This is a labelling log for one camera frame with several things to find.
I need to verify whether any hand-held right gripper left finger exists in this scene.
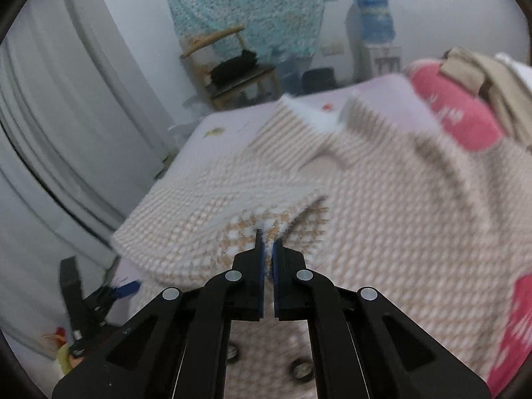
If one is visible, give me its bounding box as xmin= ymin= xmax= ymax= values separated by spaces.
xmin=52 ymin=229 xmax=265 ymax=399

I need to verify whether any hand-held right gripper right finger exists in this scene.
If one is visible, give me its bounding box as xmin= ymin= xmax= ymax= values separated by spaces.
xmin=273 ymin=238 xmax=491 ymax=399

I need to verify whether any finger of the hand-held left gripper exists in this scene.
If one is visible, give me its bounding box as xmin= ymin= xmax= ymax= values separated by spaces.
xmin=82 ymin=280 xmax=142 ymax=321
xmin=59 ymin=257 xmax=90 ymax=341

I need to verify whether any beige white checked knit sweater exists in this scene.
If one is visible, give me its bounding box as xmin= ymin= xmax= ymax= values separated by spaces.
xmin=110 ymin=93 xmax=524 ymax=399

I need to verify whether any bed with lilac sheet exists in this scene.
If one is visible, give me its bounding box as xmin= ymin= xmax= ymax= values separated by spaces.
xmin=112 ymin=74 xmax=441 ymax=287

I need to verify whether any white curtain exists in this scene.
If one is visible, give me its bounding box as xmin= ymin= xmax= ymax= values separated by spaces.
xmin=0 ymin=0 xmax=177 ymax=341

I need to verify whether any wooden chair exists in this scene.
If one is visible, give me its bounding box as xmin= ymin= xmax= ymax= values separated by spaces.
xmin=180 ymin=25 xmax=279 ymax=111

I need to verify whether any black bin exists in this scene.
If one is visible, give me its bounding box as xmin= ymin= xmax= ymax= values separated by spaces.
xmin=301 ymin=67 xmax=336 ymax=92

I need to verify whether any clear water jug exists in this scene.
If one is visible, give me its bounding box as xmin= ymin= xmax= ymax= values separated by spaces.
xmin=272 ymin=48 xmax=310 ymax=94

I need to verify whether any black bag on chair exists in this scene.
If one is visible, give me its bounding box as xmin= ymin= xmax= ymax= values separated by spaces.
xmin=209 ymin=50 xmax=260 ymax=86

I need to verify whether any pink floral blanket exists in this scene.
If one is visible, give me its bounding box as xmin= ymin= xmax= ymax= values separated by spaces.
xmin=405 ymin=58 xmax=532 ymax=397

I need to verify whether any white water dispenser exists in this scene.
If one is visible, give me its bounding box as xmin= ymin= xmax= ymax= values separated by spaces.
xmin=359 ymin=44 xmax=403 ymax=81

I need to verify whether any teal patterned hanging cloth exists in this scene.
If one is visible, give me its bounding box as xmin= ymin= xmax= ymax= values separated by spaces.
xmin=162 ymin=0 xmax=339 ymax=65

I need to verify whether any beige garment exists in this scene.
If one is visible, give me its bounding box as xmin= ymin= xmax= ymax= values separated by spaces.
xmin=441 ymin=48 xmax=532 ymax=152

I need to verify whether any white garment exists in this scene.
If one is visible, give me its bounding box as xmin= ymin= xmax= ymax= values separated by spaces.
xmin=494 ymin=52 xmax=532 ymax=76

